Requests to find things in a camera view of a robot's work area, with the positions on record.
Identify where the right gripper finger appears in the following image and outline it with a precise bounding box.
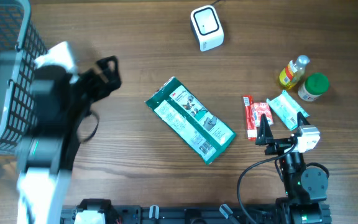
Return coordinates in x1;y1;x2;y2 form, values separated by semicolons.
255;114;274;146
297;112;310;127

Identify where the red snack stick packet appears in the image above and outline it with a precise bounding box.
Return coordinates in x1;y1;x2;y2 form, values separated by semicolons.
242;95;257;141

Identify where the teal wet wipes pack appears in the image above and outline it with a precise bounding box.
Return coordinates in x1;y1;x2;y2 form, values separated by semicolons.
266;90;309;131

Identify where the small red white packet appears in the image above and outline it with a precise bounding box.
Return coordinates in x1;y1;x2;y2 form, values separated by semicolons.
250;103;273;128

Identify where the green round can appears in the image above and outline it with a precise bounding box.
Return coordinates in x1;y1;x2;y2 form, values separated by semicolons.
298;73;330;101

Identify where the yellow liquid soap bottle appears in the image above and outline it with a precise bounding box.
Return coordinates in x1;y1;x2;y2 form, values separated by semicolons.
278;55;310;90

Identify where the green 3M gloves package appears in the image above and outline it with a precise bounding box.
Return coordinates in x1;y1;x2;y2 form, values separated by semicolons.
145;77;236;165

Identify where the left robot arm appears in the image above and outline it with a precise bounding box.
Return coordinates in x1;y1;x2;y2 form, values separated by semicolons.
16;56;122;223

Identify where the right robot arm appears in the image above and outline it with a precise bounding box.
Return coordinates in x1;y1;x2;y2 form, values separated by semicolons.
255;112;332;223

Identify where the white barcode scanner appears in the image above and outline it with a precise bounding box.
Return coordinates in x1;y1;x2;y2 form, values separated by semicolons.
190;5;224;52

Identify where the grey plastic mesh basket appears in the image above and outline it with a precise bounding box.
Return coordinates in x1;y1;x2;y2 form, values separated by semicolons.
0;0;47;155

